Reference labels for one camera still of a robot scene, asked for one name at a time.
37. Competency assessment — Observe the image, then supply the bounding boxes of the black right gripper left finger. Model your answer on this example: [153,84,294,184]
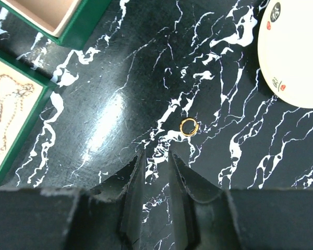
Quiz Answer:
[0,151,146,249]

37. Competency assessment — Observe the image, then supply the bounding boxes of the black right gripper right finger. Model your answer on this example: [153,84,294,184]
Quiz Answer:
[170,153,313,249]

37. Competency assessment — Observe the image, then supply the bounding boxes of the rhinestone silver necklace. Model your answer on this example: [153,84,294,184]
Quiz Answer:
[0,74,35,167]

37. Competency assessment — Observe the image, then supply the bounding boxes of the green jewelry tray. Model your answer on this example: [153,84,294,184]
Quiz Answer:
[0,50,55,183]

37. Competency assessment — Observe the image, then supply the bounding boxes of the green jewelry box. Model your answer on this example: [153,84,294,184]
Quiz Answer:
[0,0,110,50]

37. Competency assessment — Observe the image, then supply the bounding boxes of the black marble pattern mat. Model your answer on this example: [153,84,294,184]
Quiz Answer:
[0,1,313,249]

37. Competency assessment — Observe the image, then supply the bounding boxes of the cream round plate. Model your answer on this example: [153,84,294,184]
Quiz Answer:
[258,0,313,109]

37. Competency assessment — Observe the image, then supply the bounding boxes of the gold ring on mat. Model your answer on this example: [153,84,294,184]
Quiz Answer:
[179,118,200,136]

